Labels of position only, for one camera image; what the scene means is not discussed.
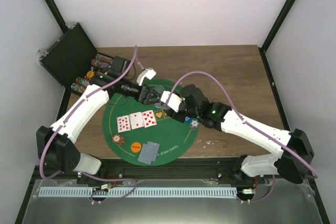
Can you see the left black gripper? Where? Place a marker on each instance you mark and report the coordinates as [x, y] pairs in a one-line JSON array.
[[145, 99]]

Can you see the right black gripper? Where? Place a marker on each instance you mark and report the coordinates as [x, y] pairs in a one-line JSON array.
[[179, 119]]

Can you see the blue small blind button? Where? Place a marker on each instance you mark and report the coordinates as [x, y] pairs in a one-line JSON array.
[[187, 120]]

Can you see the blue playing card deck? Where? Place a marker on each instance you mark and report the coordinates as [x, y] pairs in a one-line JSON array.
[[161, 105]]

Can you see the poker chip stack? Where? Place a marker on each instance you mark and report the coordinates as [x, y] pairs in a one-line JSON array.
[[118, 139], [194, 124]]

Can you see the nine of hearts card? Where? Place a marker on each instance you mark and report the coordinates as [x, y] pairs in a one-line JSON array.
[[148, 118]]

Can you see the ace of diamonds card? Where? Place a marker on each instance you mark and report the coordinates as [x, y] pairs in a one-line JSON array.
[[136, 120]]

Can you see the face-down dealt card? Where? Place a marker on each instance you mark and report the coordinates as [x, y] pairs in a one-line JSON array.
[[154, 148], [144, 156]]

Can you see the nine of diamonds card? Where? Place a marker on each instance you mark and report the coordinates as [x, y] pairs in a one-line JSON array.
[[123, 124]]

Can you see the orange big blind button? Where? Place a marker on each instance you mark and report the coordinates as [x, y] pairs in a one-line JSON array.
[[136, 147]]

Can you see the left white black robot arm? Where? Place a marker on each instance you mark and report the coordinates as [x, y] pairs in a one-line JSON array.
[[56, 144]]

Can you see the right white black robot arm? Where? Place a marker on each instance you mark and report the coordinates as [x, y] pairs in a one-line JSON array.
[[289, 152]]

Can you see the round green poker mat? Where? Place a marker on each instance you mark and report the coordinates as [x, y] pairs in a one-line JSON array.
[[174, 137]]

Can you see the black poker chip case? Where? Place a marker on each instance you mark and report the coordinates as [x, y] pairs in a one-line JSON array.
[[73, 60]]

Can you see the light blue slotted strip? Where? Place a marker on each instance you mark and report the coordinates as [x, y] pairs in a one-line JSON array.
[[141, 192]]

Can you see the black aluminium frame rail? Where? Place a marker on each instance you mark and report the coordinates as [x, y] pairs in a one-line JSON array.
[[185, 169]]

